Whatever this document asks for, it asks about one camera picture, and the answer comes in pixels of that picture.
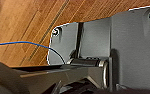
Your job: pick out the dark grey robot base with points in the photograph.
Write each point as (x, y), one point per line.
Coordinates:
(131, 46)

